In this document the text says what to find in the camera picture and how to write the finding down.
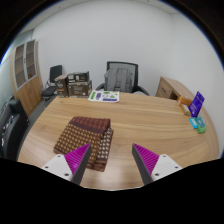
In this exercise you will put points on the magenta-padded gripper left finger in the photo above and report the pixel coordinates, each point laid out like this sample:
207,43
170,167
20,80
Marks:
78,159

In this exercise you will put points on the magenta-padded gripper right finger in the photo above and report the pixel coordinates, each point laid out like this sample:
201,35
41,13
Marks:
146,159

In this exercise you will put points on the brown patterned towel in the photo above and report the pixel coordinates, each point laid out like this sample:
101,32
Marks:
81,135

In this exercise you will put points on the small blue box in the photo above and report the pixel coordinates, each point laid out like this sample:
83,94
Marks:
193,122

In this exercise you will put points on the small green box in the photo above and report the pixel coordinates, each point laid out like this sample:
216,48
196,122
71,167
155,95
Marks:
201,125

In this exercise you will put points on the white printed paper sheet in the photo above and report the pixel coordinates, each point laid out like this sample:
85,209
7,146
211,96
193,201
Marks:
103,96

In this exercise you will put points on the small orange box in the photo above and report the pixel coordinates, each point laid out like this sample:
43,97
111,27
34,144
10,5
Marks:
183,101

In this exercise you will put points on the dark brown cardboard box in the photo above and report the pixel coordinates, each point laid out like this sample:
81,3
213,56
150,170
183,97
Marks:
79,89

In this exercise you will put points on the black leather sofa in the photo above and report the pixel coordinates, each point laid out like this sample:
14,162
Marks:
11,128

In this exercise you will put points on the purple standing sign card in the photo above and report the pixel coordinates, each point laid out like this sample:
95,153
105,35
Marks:
196,104

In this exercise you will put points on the wooden side desk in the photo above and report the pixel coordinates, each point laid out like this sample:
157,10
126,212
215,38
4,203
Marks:
168,86

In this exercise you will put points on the black printed cardboard box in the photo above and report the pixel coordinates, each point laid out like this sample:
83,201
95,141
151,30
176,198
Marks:
78,77

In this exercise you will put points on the grey backpack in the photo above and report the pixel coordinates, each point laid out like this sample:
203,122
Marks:
118,80

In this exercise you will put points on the wooden cabinet with glass doors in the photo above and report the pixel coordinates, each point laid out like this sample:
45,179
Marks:
28,90

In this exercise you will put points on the black folding chair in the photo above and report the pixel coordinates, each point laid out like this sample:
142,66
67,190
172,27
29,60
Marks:
55,71

